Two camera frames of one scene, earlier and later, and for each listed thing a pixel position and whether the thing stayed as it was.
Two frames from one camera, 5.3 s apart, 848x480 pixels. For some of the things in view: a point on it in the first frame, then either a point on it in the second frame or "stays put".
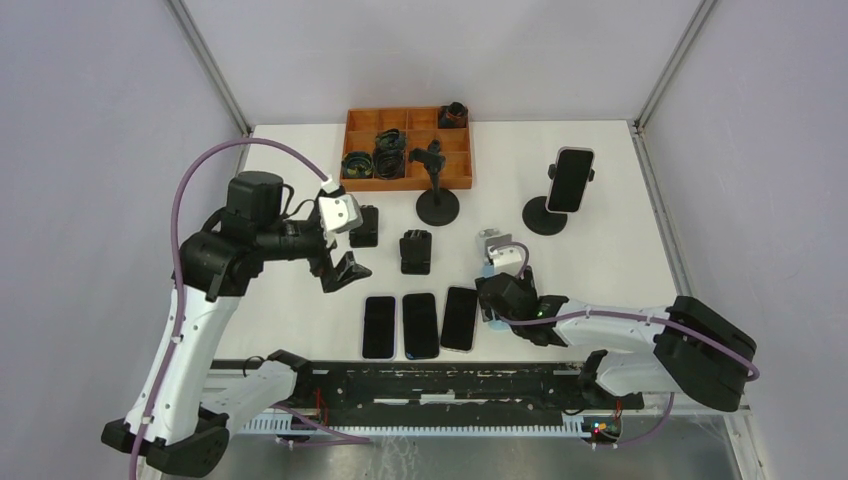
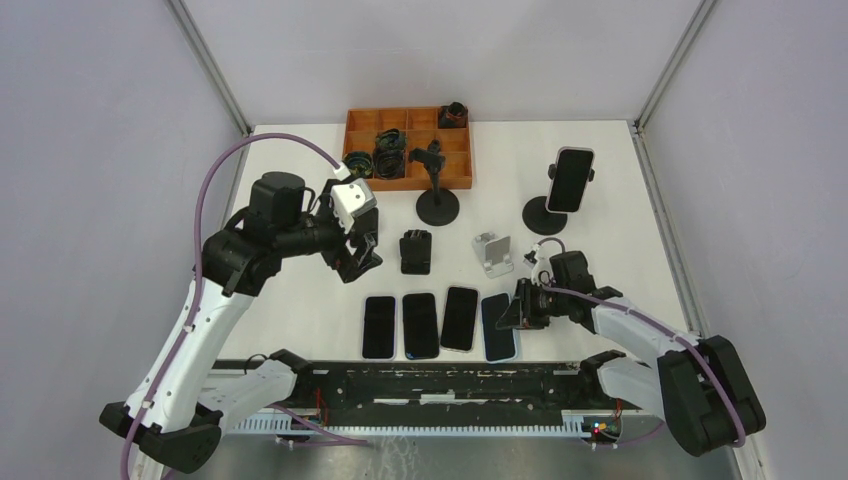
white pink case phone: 459,318 stays put
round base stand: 436,206 stays put
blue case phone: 483,285 to 499,343
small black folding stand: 366,236 stays put
